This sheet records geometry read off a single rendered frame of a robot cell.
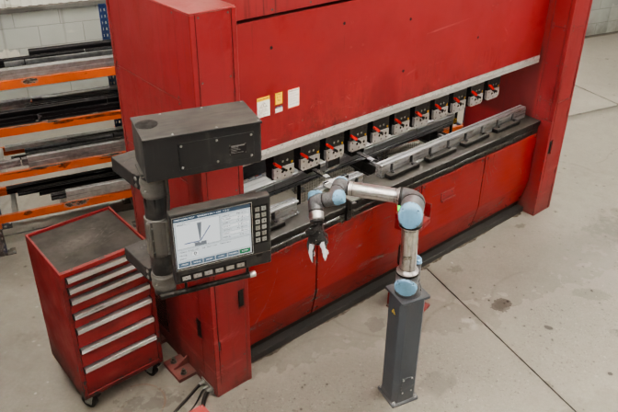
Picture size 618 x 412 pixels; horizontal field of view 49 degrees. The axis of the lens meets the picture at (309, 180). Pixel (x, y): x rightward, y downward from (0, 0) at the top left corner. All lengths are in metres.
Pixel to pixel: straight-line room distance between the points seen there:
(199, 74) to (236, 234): 0.75
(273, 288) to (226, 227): 1.28
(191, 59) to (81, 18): 4.74
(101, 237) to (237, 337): 0.96
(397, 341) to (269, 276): 0.85
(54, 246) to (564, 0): 3.95
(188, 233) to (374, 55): 1.81
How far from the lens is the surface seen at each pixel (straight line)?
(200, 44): 3.10
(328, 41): 3.87
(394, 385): 4.11
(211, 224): 2.93
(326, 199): 3.35
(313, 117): 3.95
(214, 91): 3.21
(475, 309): 4.98
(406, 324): 3.80
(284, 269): 4.16
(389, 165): 4.64
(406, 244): 3.38
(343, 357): 4.47
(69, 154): 5.49
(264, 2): 3.50
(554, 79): 5.69
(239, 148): 2.82
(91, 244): 3.89
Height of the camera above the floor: 3.07
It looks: 29 degrees down
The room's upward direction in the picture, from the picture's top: 1 degrees clockwise
